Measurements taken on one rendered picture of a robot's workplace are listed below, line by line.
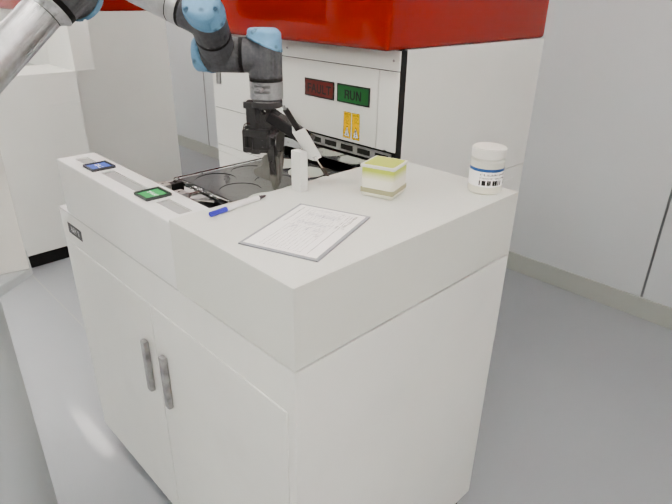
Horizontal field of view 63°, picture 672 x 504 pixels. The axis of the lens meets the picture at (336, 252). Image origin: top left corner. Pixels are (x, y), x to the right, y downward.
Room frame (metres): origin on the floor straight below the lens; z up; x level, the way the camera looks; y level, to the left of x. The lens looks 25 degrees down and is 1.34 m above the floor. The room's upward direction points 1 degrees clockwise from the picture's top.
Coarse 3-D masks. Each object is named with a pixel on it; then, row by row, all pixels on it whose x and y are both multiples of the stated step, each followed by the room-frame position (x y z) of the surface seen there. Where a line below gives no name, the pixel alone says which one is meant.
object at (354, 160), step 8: (288, 136) 1.66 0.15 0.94; (288, 144) 1.64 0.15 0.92; (296, 144) 1.61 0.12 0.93; (320, 152) 1.54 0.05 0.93; (328, 152) 1.52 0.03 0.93; (336, 152) 1.49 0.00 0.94; (344, 152) 1.49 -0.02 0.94; (336, 160) 1.49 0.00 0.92; (344, 160) 1.47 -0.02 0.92; (352, 160) 1.45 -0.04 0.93; (360, 160) 1.43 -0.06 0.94
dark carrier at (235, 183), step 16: (192, 176) 1.38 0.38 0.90; (208, 176) 1.39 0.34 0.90; (224, 176) 1.39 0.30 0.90; (240, 176) 1.39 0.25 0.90; (256, 176) 1.39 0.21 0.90; (288, 176) 1.40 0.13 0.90; (320, 176) 1.40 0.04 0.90; (224, 192) 1.26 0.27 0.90; (240, 192) 1.27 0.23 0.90; (256, 192) 1.27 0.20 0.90
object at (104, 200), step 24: (72, 168) 1.25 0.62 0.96; (120, 168) 1.25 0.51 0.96; (72, 192) 1.27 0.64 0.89; (96, 192) 1.16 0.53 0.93; (120, 192) 1.08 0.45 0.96; (96, 216) 1.18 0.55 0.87; (120, 216) 1.08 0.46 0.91; (144, 216) 1.00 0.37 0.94; (168, 216) 0.95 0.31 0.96; (120, 240) 1.09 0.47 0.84; (144, 240) 1.01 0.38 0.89; (168, 240) 0.93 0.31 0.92; (144, 264) 1.02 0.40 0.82; (168, 264) 0.94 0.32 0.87
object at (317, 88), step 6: (306, 84) 1.59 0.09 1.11; (312, 84) 1.58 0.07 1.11; (318, 84) 1.56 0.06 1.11; (324, 84) 1.54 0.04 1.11; (330, 84) 1.53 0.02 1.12; (306, 90) 1.59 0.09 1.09; (312, 90) 1.58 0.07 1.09; (318, 90) 1.56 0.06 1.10; (324, 90) 1.54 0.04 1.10; (330, 90) 1.53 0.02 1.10; (324, 96) 1.54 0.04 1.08; (330, 96) 1.53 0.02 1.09
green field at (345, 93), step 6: (342, 90) 1.49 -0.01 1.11; (348, 90) 1.48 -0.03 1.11; (354, 90) 1.46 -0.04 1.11; (360, 90) 1.45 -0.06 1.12; (366, 90) 1.43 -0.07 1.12; (342, 96) 1.49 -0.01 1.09; (348, 96) 1.48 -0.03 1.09; (354, 96) 1.46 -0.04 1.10; (360, 96) 1.45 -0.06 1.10; (366, 96) 1.43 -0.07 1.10; (354, 102) 1.46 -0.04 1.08; (360, 102) 1.45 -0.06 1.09; (366, 102) 1.43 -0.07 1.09
